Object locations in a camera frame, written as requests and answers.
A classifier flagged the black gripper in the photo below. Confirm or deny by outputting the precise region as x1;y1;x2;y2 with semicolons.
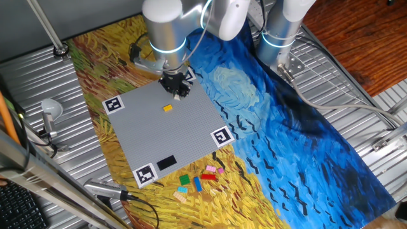
158;72;193;99

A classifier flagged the grey Lego baseplate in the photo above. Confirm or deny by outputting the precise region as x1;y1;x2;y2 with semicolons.
102;74;235;189

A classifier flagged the black Lego plate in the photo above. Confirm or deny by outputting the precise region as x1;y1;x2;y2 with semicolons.
156;155;178;172

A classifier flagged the blue Lego brick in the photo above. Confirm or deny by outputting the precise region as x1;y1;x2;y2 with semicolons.
193;176;204;193

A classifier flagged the tan Lego plate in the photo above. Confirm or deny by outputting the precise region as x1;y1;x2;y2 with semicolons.
172;191;188;205

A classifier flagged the black white ArUco marker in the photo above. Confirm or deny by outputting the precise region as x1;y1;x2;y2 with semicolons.
185;67;197;83
210;125;236;148
132;162;159;190
102;95;126;116

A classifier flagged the white desk lamp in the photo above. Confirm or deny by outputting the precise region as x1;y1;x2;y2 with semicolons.
41;98;64;122

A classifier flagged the Van Gogh print cloth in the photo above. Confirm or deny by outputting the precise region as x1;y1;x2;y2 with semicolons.
66;14;398;229

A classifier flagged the silver metal pole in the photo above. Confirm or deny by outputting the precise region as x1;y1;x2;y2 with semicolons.
27;0;70;59

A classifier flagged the orange tube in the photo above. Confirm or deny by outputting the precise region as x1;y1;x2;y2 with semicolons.
0;91;21;146

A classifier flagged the black keyboard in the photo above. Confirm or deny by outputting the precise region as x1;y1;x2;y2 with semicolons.
0;181;49;229

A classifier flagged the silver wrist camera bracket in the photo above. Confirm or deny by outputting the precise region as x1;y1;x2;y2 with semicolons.
133;57;165;76

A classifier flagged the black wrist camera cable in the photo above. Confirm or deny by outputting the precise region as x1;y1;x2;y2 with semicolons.
128;31;151;64

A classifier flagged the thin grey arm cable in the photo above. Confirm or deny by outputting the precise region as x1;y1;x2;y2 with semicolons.
177;0;214;70

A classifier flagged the black depth camera cable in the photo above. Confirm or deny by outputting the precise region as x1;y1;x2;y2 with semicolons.
121;191;160;229

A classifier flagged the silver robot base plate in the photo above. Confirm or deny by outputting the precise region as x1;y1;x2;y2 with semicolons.
270;52;307;78

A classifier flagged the silver depth camera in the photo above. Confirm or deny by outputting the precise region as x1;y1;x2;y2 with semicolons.
83;178;128;201

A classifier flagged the thick grey cable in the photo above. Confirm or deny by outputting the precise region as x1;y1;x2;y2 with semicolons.
277;63;407;128

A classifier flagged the aluminium frame bar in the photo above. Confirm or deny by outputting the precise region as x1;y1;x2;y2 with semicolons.
0;130;132;229

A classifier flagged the aluminium corner bracket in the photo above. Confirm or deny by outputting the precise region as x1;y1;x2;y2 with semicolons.
371;122;407;152

